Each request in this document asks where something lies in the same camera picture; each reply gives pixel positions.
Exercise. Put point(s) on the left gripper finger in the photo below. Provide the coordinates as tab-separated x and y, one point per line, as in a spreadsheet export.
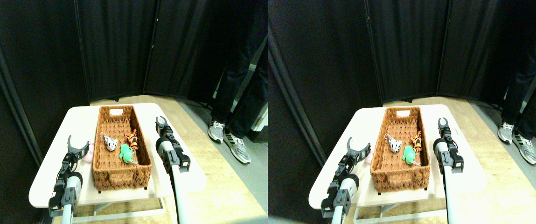
349	146
80	150
361	152
69	145

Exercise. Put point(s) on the green toy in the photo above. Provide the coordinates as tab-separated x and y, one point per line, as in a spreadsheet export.
126	153
408	154

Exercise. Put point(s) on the grey curtain stand pole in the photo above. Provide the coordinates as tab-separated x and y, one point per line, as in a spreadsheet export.
10	83
295	100

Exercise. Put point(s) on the white black-spotted toy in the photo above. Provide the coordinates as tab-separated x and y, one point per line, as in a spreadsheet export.
394	145
111	144

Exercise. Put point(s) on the brown wicker basket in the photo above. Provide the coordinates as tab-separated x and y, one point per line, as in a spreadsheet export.
405	176
125	175

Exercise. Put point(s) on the low white table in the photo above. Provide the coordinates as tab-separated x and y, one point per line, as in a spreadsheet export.
76	121
356	123

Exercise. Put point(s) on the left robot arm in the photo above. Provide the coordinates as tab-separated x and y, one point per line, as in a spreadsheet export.
73	183
351	183

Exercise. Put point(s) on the person's legs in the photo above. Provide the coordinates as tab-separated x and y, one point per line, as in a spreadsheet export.
235	93
524	93

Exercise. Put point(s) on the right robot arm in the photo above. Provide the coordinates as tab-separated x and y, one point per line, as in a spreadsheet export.
178	200
449	200

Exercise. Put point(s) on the orange tiger toy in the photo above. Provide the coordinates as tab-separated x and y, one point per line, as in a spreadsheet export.
417	140
133	139

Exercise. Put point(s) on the pink toy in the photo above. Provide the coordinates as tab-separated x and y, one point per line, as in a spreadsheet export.
90	154
369	157

